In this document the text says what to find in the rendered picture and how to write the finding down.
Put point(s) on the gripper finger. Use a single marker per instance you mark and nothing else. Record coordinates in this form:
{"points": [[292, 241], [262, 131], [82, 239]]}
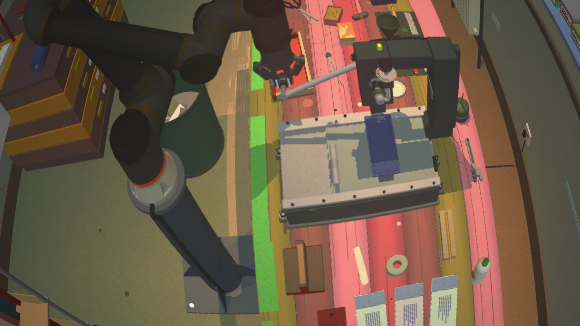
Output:
{"points": [[265, 72], [296, 65]]}

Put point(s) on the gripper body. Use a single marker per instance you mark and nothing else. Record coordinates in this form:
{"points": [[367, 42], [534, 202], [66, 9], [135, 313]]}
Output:
{"points": [[277, 56]]}

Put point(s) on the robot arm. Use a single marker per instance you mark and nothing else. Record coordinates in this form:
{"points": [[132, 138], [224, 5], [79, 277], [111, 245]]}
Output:
{"points": [[136, 50]]}

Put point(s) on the grey press lever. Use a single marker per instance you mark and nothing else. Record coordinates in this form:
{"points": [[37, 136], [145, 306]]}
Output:
{"points": [[317, 80]]}

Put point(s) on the grey press ram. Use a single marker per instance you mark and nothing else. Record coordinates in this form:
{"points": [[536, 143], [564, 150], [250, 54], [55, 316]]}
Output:
{"points": [[378, 93]]}

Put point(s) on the dark stop screw knob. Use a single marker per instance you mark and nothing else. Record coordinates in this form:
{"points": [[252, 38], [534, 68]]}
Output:
{"points": [[385, 64]]}

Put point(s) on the blue cheque-book cover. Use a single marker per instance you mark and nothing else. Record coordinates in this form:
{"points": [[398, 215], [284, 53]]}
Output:
{"points": [[382, 145]]}

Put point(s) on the grey press bed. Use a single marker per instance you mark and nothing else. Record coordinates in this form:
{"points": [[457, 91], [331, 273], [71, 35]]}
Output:
{"points": [[358, 199]]}

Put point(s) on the grey pin with ball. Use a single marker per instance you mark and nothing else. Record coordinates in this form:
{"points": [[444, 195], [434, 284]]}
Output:
{"points": [[331, 63]]}

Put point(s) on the grey scissors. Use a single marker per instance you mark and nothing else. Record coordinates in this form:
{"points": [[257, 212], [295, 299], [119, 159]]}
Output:
{"points": [[304, 12]]}

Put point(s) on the orange box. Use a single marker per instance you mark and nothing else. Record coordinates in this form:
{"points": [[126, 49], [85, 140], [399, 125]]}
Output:
{"points": [[346, 31]]}

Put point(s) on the yellow box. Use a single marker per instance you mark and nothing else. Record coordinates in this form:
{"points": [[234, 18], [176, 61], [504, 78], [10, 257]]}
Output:
{"points": [[333, 14]]}

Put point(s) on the dark short cylinder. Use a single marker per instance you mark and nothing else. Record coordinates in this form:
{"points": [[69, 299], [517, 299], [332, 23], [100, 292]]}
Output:
{"points": [[360, 16]]}

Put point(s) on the dark green bin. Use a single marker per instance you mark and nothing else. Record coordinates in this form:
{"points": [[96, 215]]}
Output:
{"points": [[199, 131]]}

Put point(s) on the white dial disc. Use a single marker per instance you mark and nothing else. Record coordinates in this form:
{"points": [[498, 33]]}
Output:
{"points": [[386, 75]]}

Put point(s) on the dark green funnel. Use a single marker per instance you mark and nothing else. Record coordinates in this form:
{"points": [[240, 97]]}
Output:
{"points": [[388, 22]]}

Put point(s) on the dark green oil can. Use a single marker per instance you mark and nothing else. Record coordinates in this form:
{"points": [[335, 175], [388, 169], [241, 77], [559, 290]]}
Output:
{"points": [[462, 109]]}

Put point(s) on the brown wooden block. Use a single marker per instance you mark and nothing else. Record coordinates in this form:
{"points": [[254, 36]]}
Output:
{"points": [[303, 268]]}

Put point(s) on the grey wrench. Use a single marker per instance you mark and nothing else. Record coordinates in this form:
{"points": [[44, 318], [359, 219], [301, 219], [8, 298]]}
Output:
{"points": [[473, 161]]}

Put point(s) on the cream stick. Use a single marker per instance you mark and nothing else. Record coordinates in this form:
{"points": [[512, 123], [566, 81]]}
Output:
{"points": [[360, 265]]}

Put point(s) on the brown wooden cabinet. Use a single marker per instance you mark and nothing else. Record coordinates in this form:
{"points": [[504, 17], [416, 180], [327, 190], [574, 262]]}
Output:
{"points": [[54, 99]]}

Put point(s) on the yellow pencil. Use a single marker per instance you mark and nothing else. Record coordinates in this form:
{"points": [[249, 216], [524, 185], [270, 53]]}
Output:
{"points": [[447, 233]]}

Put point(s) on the blue cylinder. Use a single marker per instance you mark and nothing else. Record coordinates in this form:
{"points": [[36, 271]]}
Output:
{"points": [[39, 58]]}

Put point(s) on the tan strip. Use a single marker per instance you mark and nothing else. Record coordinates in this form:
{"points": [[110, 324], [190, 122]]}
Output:
{"points": [[442, 242]]}

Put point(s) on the red box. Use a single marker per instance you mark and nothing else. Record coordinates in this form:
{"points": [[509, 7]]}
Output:
{"points": [[331, 316]]}

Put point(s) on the pale printed card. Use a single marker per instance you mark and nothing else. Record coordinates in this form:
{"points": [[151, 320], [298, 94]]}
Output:
{"points": [[370, 309], [409, 304], [443, 300]]}

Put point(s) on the white bottle green cap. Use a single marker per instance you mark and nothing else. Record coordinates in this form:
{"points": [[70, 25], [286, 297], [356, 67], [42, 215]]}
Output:
{"points": [[480, 270]]}

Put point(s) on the cardboard box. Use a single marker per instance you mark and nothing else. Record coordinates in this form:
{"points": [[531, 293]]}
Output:
{"points": [[28, 312]]}

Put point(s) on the dark grey press frame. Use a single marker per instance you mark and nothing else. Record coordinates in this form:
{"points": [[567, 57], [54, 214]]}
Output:
{"points": [[442, 86]]}

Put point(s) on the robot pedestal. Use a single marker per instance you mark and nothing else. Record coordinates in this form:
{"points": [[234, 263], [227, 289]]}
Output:
{"points": [[190, 226]]}

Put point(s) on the grey wall panel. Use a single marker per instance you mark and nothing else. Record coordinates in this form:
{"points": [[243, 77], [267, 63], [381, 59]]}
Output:
{"points": [[466, 16]]}

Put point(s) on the white wall socket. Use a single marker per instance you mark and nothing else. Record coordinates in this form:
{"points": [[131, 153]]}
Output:
{"points": [[526, 134]]}

